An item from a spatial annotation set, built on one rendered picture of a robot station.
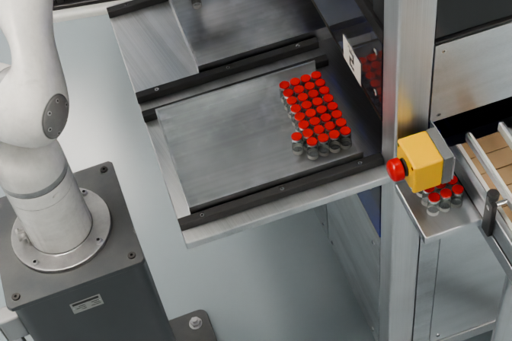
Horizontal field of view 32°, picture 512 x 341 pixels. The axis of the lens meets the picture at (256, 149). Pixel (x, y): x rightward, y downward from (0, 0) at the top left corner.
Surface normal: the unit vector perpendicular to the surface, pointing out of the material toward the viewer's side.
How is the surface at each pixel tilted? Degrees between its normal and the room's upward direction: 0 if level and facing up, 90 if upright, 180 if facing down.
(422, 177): 90
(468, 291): 90
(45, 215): 90
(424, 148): 0
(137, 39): 0
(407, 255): 90
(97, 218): 0
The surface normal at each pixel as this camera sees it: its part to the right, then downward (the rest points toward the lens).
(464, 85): 0.31, 0.72
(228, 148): -0.10, -0.63
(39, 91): 0.63, -0.13
